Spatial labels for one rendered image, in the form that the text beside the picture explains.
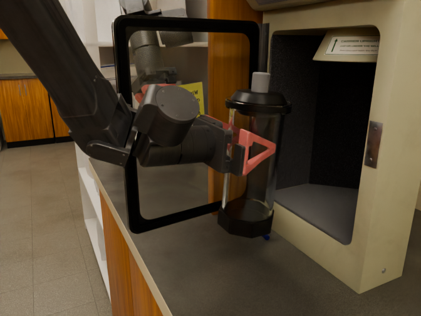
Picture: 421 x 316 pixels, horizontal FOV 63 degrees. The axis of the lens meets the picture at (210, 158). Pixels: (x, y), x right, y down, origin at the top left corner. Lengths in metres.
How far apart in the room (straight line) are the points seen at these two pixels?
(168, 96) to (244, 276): 0.38
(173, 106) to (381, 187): 0.35
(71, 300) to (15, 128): 3.59
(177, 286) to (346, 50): 0.49
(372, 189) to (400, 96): 0.14
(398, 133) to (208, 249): 0.42
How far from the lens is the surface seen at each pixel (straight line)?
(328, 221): 0.73
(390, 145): 0.58
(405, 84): 0.58
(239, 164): 0.50
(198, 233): 0.80
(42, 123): 5.43
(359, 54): 0.63
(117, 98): 0.48
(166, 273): 0.68
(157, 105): 0.42
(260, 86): 0.56
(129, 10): 0.76
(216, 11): 0.79
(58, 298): 2.26
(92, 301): 2.18
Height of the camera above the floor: 1.34
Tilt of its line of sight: 18 degrees down
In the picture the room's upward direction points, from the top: straight up
